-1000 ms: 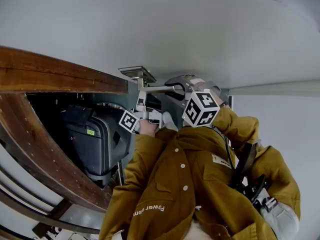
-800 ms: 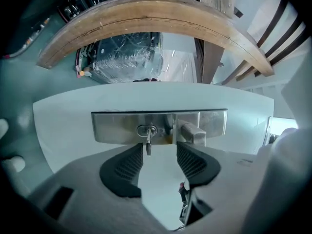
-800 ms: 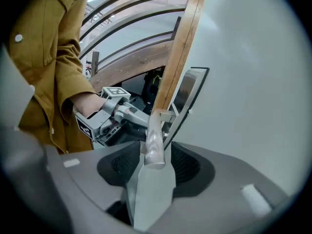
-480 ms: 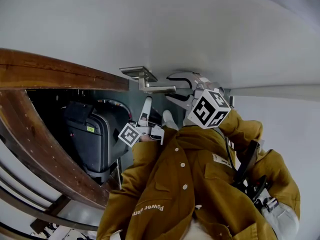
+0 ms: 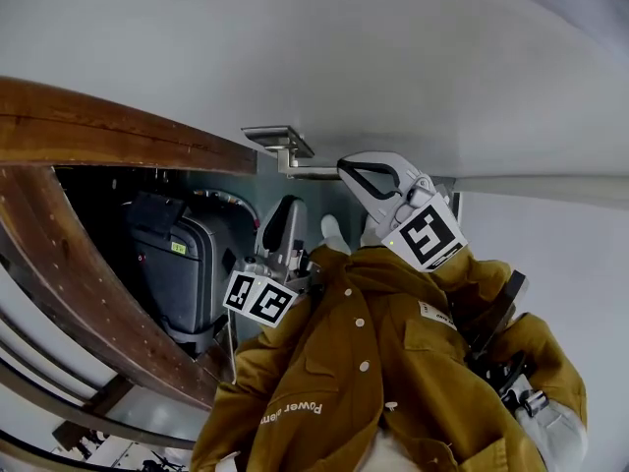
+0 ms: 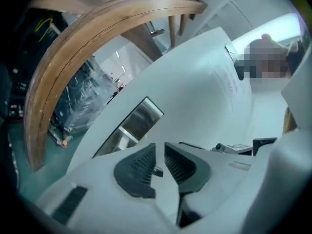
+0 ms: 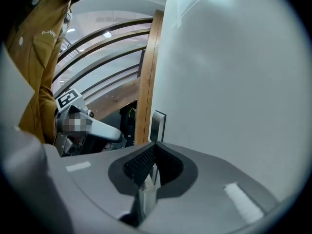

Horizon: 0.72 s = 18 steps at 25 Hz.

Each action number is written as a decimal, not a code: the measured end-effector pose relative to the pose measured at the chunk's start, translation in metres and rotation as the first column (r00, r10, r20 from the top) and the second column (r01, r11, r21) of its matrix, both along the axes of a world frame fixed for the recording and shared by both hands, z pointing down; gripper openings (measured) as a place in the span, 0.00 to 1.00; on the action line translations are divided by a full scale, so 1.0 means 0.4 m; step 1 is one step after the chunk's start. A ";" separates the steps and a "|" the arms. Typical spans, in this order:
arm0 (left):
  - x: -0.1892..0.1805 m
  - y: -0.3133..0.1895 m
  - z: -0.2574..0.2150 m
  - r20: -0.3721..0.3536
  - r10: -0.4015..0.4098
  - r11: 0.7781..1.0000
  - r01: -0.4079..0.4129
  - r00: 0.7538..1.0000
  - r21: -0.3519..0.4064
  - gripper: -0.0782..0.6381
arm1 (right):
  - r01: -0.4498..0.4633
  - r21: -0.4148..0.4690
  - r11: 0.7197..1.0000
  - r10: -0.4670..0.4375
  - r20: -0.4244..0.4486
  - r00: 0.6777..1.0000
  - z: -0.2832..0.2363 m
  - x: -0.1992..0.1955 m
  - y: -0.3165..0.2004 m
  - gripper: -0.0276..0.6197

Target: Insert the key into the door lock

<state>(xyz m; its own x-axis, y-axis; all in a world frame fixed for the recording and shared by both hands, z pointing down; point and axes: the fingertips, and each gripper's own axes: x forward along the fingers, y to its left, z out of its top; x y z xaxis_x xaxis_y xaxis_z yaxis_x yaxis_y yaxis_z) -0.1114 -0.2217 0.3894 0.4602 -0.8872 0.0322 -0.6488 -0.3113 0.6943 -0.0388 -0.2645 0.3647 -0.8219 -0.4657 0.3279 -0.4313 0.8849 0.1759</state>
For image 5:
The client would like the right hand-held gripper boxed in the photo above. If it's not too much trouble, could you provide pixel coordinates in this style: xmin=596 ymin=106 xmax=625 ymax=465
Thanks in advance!
xmin=336 ymin=150 xmax=469 ymax=273

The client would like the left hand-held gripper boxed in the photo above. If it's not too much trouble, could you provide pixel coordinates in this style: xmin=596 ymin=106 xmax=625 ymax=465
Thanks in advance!
xmin=223 ymin=195 xmax=320 ymax=327

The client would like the white door with handle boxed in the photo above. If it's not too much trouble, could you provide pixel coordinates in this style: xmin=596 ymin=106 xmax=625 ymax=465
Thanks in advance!
xmin=0 ymin=0 xmax=629 ymax=184

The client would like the person's right forearm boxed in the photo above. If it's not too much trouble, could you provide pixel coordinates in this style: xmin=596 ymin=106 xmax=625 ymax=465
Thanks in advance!
xmin=431 ymin=248 xmax=517 ymax=314

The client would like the person's left forearm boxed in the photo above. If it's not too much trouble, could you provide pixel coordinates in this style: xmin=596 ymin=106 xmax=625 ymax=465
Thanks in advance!
xmin=235 ymin=297 xmax=315 ymax=387

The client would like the white shoe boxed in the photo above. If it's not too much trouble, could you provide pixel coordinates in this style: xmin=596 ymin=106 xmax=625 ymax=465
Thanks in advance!
xmin=319 ymin=213 xmax=353 ymax=255
xmin=361 ymin=213 xmax=389 ymax=250

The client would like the dark grey hard case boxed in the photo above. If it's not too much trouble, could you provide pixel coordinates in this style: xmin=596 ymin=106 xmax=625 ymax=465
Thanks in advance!
xmin=125 ymin=192 xmax=237 ymax=348

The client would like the mustard yellow jacket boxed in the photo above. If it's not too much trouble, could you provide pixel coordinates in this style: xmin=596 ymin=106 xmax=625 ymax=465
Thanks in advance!
xmin=189 ymin=243 xmax=589 ymax=472

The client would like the white shirt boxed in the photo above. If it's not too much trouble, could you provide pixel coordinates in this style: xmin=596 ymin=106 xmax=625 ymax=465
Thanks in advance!
xmin=371 ymin=428 xmax=412 ymax=472

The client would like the wooden handrail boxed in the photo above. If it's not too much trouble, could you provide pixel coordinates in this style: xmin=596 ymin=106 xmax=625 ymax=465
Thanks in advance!
xmin=0 ymin=307 xmax=198 ymax=451

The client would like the light grey bag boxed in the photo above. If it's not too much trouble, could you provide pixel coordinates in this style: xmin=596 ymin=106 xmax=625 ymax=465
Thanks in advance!
xmin=510 ymin=388 xmax=589 ymax=472

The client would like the curved grey hose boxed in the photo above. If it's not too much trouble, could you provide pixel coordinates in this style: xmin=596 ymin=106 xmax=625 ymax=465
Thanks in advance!
xmin=194 ymin=189 xmax=259 ymax=230

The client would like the metal door handle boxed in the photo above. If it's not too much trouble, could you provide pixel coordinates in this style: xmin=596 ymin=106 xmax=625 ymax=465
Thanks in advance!
xmin=240 ymin=125 xmax=345 ymax=181

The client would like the thin white cable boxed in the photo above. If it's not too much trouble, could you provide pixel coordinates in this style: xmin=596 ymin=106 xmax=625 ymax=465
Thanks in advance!
xmin=226 ymin=310 xmax=238 ymax=385

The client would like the black shoulder strap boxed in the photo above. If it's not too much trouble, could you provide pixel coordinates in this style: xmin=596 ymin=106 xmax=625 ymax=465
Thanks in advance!
xmin=464 ymin=268 xmax=530 ymax=397

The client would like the wooden stair post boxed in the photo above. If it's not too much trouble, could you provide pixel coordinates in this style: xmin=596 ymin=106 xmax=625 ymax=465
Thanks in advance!
xmin=0 ymin=77 xmax=259 ymax=176

